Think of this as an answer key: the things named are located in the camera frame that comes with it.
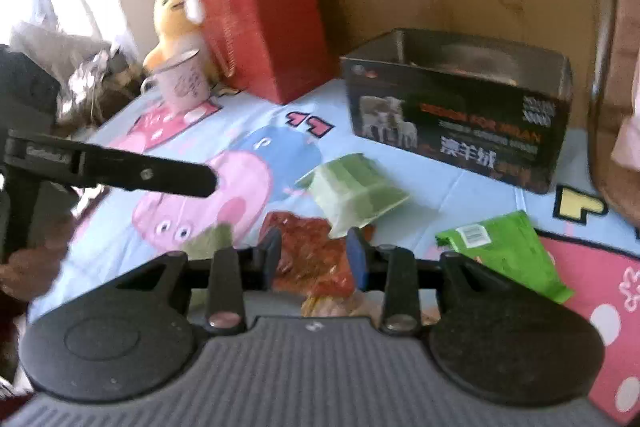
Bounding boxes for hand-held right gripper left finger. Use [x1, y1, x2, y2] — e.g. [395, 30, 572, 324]
[116, 227, 284, 336]

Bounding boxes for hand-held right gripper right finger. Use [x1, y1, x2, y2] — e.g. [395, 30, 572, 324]
[347, 227, 522, 336]

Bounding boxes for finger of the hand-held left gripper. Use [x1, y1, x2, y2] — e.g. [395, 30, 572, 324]
[72, 139, 219, 198]

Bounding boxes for red snack packet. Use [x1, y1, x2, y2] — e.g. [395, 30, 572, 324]
[260, 211, 381, 320]

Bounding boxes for pale green snack packet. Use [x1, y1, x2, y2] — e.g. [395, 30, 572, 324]
[295, 153, 412, 239]

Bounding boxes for bright green snack packet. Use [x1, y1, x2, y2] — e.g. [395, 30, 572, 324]
[435, 210, 576, 306]

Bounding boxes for black box with sheep print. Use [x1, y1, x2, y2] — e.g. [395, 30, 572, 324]
[340, 28, 574, 196]

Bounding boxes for person's left hand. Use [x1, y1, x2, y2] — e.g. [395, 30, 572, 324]
[0, 219, 76, 309]

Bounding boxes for pile of dark clutter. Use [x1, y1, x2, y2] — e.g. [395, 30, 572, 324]
[10, 22, 147, 128]

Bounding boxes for pink enamel mug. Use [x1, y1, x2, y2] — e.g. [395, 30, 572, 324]
[140, 48, 214, 110]

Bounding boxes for cartoon printed blanket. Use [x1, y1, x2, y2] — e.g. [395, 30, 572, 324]
[30, 77, 640, 427]

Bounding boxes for yellow plush duck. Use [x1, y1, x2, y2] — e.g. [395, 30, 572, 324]
[142, 0, 221, 84]

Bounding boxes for red gift bag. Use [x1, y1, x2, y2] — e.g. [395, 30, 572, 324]
[200, 0, 337, 106]

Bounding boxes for dark red clothing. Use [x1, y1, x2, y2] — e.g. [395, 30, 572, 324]
[0, 304, 33, 390]

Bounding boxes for wooden chair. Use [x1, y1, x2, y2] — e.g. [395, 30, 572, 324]
[587, 0, 640, 229]

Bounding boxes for large pink snack bag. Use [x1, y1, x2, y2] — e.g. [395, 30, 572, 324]
[612, 0, 640, 168]

